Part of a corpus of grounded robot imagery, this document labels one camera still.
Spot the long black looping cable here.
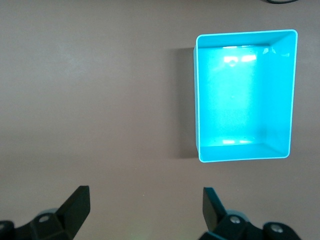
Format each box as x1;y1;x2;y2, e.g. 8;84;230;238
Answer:
259;0;300;5

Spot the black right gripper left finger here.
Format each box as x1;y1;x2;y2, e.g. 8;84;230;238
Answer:
0;185;91;240

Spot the cyan plastic storage bin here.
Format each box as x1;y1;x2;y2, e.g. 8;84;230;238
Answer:
193;29;299;163

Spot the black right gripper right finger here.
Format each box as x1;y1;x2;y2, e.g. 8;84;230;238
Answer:
198;186;301;240

